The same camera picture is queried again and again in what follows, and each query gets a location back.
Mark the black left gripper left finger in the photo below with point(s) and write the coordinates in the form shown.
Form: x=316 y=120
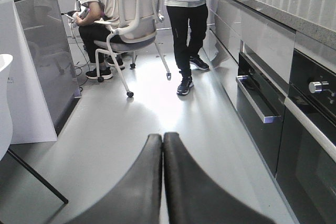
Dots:
x=136 y=198

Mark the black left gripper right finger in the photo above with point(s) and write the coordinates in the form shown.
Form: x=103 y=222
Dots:
x=193 y=197

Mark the black built-in oven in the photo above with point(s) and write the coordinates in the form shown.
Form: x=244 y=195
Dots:
x=306 y=164

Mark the grey kitchen island cabinet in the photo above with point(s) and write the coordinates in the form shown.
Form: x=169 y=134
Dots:
x=43 y=82

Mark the white chair with black legs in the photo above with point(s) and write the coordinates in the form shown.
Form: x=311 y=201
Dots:
x=8 y=127

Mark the chrome oven knob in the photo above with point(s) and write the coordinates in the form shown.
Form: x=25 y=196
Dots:
x=317 y=86

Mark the white grey office chair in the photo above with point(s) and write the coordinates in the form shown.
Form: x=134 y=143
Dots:
x=136 y=30

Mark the standing person in grey jacket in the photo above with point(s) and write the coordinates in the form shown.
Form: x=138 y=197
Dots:
x=188 y=20

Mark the seated person in black trousers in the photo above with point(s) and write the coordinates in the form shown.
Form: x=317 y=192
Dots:
x=89 y=30

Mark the black drawer with steel handle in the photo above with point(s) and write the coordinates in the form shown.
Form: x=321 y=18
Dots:
x=261 y=106

